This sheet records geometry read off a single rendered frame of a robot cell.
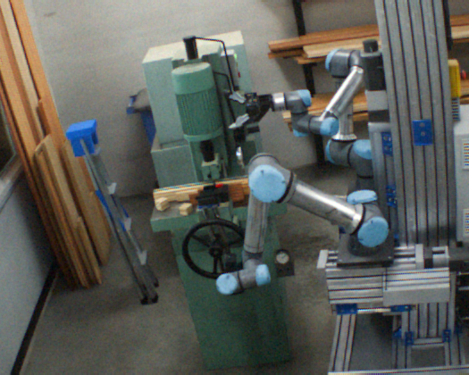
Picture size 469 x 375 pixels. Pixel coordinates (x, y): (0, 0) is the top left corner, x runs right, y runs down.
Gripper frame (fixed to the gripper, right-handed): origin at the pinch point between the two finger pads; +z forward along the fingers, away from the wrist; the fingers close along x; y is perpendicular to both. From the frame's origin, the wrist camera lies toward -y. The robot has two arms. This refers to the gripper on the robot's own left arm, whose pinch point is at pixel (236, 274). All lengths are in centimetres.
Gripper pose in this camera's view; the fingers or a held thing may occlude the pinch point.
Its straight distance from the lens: 262.2
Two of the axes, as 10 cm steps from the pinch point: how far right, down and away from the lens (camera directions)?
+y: 1.4, 9.8, -1.1
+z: 1.2, 0.9, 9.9
